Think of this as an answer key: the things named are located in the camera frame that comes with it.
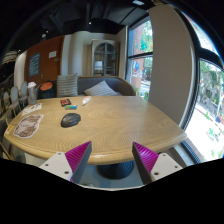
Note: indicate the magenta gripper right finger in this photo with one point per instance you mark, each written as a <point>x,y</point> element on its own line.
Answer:
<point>152,166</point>

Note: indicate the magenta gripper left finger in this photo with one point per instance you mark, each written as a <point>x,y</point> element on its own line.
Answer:
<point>69,165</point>

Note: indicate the black computer mouse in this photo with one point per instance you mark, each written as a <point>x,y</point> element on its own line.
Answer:
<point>70,119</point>

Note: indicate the black round table base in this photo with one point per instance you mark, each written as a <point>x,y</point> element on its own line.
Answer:
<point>116,171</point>

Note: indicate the small teal green object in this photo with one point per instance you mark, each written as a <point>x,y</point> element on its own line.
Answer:
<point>71,107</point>

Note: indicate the small black red box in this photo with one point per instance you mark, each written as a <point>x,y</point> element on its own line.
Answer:
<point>65,102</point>

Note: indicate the white pink wrapped object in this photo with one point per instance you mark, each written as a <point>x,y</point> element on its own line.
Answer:
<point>86,100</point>

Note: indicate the brown animal-shaped mat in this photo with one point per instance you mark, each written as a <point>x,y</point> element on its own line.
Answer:
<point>28,126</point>

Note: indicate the white printed card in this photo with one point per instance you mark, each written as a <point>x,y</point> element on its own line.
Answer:
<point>32,108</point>

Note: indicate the striped grey cushion upright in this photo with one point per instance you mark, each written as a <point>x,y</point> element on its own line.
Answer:
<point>67,86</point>

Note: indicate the striped grey cushion lying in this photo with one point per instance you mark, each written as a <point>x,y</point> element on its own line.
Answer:
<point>101,89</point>

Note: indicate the small yellow sticker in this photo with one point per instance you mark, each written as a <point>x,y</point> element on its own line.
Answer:
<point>9,129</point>

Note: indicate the grey curved sofa bench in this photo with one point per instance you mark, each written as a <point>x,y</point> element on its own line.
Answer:
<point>120,86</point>

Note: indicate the orange round stool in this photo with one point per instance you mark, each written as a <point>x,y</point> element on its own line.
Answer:
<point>46,86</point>

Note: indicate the clear plastic bottle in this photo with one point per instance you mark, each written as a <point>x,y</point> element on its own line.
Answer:
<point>32,93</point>

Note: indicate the white chair at left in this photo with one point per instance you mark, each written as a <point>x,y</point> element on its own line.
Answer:
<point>14,95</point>

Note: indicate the grey arched glass cabinet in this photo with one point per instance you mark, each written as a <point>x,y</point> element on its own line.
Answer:
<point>105,56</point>

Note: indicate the blue wall poster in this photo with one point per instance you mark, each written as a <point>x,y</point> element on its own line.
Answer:
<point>34,64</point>

